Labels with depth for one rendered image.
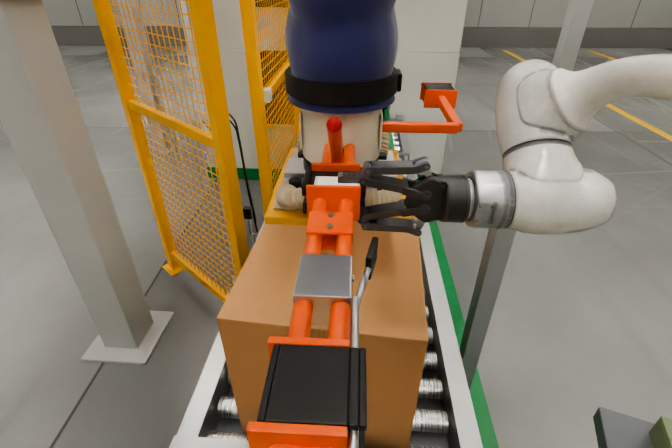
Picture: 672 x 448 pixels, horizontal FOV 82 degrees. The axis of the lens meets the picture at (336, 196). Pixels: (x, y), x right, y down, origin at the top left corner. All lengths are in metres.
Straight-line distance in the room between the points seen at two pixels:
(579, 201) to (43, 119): 1.45
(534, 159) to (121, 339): 1.87
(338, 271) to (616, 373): 1.88
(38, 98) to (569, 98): 1.41
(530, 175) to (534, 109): 0.10
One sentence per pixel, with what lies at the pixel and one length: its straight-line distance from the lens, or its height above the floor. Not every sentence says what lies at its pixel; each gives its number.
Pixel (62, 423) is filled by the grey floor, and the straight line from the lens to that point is 2.04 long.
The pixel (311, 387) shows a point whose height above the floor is 1.24.
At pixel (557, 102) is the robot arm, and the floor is 1.36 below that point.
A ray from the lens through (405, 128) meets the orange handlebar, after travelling 0.89.
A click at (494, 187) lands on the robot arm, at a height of 1.25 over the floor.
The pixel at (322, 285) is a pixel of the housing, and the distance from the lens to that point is 0.43.
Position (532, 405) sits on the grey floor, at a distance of 1.95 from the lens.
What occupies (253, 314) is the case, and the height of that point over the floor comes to 0.95.
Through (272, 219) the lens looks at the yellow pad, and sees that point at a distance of 0.77.
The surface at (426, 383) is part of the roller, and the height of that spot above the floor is 0.55.
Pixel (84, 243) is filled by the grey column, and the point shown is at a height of 0.62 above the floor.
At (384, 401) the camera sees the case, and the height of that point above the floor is 0.75.
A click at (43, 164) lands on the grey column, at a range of 1.64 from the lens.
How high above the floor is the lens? 1.53
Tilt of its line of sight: 31 degrees down
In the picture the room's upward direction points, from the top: straight up
